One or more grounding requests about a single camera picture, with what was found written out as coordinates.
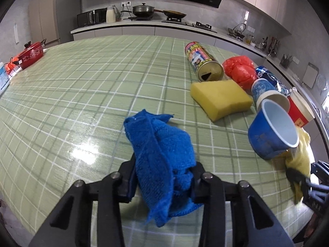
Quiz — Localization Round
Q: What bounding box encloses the blue cloth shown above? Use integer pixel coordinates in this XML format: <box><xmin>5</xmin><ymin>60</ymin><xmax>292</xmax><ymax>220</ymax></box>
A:
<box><xmin>123</xmin><ymin>110</ymin><xmax>201</xmax><ymax>227</ymax></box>

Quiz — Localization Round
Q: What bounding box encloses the yellow cloth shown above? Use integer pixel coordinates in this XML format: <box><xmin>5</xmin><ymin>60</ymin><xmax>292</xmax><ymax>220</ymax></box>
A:
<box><xmin>284</xmin><ymin>127</ymin><xmax>312</xmax><ymax>204</ymax></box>

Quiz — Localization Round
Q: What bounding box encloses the blue paper bowl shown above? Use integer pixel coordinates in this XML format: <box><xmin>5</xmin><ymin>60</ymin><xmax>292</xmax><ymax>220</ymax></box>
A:
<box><xmin>248</xmin><ymin>99</ymin><xmax>299</xmax><ymax>160</ymax></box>

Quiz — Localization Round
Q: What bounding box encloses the red paper cup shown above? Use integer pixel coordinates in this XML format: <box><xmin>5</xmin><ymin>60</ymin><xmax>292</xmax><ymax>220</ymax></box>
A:
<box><xmin>288</xmin><ymin>87</ymin><xmax>315</xmax><ymax>128</ymax></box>

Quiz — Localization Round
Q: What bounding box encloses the yellow sponge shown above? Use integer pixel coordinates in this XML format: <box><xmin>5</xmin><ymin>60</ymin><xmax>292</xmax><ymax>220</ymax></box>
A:
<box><xmin>190</xmin><ymin>80</ymin><xmax>253</xmax><ymax>122</ymax></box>

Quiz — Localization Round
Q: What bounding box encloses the green checkered tablecloth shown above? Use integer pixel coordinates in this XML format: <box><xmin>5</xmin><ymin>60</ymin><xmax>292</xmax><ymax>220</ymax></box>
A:
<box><xmin>1</xmin><ymin>36</ymin><xmax>312</xmax><ymax>237</ymax></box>

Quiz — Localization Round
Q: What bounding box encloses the blue white paper cup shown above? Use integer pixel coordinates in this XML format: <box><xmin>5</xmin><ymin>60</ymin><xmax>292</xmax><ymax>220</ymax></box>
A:
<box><xmin>251</xmin><ymin>78</ymin><xmax>290</xmax><ymax>112</ymax></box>

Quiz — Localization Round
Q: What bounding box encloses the colourful drink can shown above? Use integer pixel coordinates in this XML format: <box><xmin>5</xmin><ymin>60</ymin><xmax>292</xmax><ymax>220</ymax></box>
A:
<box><xmin>185</xmin><ymin>41</ymin><xmax>224</xmax><ymax>82</ymax></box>

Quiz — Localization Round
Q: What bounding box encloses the white cutting board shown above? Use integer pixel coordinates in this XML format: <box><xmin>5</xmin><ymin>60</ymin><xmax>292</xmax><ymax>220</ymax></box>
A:
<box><xmin>302</xmin><ymin>63</ymin><xmax>319</xmax><ymax>89</ymax></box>

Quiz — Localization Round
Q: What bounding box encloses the red plastic bag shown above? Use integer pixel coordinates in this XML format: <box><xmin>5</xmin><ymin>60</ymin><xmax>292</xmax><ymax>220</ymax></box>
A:
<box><xmin>222</xmin><ymin>55</ymin><xmax>258</xmax><ymax>91</ymax></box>

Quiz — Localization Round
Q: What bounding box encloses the blue pepsi can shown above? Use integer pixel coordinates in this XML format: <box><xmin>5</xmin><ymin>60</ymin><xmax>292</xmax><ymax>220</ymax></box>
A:
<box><xmin>255</xmin><ymin>66</ymin><xmax>289</xmax><ymax>97</ymax></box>

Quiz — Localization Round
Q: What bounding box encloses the gas stove top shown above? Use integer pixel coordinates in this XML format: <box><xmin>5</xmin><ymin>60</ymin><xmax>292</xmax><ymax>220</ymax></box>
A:
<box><xmin>162</xmin><ymin>18</ymin><xmax>216</xmax><ymax>33</ymax></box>

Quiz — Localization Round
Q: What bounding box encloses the black frying pan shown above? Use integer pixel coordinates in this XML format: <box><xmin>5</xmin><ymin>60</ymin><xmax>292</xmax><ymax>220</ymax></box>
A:
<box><xmin>154</xmin><ymin>9</ymin><xmax>186</xmax><ymax>20</ymax></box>

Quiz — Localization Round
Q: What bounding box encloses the white blue jar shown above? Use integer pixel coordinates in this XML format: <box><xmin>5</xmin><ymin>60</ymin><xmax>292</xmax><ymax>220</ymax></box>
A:
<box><xmin>0</xmin><ymin>62</ymin><xmax>10</xmax><ymax>96</ymax></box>

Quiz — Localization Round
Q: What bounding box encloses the red enamel pot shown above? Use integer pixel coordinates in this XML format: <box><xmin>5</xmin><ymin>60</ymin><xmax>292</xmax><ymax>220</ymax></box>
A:
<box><xmin>15</xmin><ymin>39</ymin><xmax>46</xmax><ymax>70</ymax></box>

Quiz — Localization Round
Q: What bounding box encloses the lidded wok on stove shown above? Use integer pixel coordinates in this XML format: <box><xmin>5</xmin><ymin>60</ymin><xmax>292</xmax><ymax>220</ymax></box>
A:
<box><xmin>132</xmin><ymin>3</ymin><xmax>154</xmax><ymax>21</ymax></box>

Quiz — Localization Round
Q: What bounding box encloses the black microwave oven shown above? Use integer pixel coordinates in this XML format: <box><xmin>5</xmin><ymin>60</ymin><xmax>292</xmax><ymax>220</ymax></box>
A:
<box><xmin>77</xmin><ymin>8</ymin><xmax>107</xmax><ymax>27</ymax></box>

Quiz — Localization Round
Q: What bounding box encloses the white kettle jug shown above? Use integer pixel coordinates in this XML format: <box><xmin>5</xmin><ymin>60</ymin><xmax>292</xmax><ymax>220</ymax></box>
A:
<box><xmin>106</xmin><ymin>6</ymin><xmax>117</xmax><ymax>23</ymax></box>

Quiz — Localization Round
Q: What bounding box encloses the beige refrigerator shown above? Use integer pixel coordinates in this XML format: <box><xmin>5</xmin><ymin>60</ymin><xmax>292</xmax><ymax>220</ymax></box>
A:
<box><xmin>28</xmin><ymin>0</ymin><xmax>78</xmax><ymax>48</ymax></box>

